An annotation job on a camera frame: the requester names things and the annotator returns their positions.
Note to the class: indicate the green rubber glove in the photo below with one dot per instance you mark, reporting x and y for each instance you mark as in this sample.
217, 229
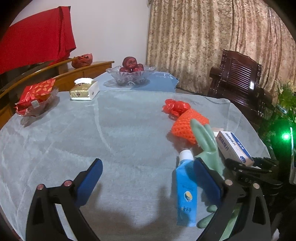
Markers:
206, 140

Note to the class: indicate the white blue medicine box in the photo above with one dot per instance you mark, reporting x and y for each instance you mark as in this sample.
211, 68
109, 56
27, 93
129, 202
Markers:
231, 148

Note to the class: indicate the clear glass plate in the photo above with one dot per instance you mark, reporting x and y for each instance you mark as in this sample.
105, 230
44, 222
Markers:
36, 107

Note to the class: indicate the blue under-tablecloth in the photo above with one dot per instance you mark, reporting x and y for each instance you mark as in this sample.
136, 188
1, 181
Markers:
157, 81

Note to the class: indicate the wooden sideboard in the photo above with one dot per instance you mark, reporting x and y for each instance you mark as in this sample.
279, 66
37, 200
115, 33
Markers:
64, 76

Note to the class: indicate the potted green plant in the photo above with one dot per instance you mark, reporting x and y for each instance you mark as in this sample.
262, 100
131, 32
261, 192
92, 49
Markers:
284, 109

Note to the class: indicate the blue tube package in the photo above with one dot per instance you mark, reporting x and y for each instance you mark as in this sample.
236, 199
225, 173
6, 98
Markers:
186, 190

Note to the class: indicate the light blue tablecloth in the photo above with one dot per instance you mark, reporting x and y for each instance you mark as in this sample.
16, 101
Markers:
135, 198

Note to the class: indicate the dark wooden armchair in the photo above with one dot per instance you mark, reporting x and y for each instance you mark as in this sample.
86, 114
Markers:
237, 79

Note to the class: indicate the red plastic bag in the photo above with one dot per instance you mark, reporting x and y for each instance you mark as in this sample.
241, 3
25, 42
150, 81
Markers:
175, 108

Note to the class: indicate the orange foam net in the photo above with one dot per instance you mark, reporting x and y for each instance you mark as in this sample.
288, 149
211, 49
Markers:
182, 129

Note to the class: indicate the red cloth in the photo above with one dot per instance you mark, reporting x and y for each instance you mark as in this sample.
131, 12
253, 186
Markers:
42, 37

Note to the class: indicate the red snack packet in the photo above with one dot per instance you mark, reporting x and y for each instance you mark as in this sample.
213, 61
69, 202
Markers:
37, 91

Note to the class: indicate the red apples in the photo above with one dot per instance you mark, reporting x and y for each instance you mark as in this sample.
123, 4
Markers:
130, 65

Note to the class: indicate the glass fruit bowl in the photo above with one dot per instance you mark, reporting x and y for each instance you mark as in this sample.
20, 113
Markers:
133, 78

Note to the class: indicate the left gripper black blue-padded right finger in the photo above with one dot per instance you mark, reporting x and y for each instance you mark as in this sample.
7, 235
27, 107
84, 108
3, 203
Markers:
252, 222

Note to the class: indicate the beige patterned curtain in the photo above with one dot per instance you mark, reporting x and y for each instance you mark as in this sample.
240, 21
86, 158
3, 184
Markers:
187, 38

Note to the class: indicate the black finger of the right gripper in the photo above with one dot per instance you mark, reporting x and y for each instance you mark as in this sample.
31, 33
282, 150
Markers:
264, 170

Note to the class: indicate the gold tissue box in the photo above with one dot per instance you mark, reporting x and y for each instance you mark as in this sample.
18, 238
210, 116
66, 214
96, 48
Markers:
84, 89

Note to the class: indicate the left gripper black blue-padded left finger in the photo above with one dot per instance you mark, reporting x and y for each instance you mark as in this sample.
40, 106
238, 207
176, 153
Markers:
43, 221

